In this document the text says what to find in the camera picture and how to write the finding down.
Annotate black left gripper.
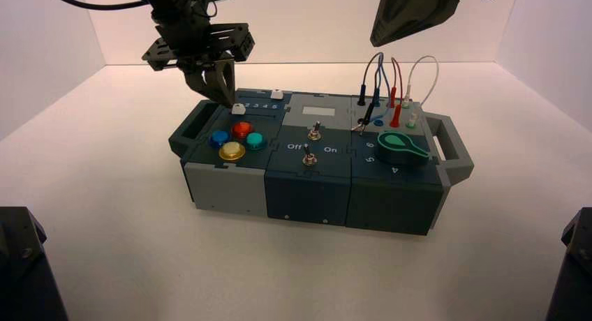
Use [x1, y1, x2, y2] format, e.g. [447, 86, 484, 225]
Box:
[140, 22, 256, 109]

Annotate red round push button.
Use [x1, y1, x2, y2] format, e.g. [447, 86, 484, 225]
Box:
[230, 121, 253, 141]

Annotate blue round push button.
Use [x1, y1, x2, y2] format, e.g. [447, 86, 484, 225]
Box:
[208, 130, 232, 149]

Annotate yellow round push button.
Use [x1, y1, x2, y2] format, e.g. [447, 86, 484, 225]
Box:
[219, 142, 246, 163]

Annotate teal round push button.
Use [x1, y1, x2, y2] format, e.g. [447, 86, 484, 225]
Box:
[243, 132, 268, 152]

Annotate grey display screen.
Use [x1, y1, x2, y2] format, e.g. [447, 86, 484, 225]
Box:
[302, 106, 337, 117]

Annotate green rotary knob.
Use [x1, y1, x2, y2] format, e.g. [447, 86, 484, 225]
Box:
[374, 131, 430, 167]

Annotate grey and teal control box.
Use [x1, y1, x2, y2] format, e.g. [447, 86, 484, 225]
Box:
[168, 87, 475, 237]

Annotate white banana plug cable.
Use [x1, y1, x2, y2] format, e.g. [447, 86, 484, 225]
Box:
[401, 55, 440, 126]

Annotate red banana plug cable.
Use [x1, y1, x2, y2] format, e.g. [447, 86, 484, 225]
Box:
[388, 57, 405, 128]

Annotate black banana plug cable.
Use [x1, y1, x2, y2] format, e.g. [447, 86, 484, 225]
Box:
[354, 52, 385, 135]

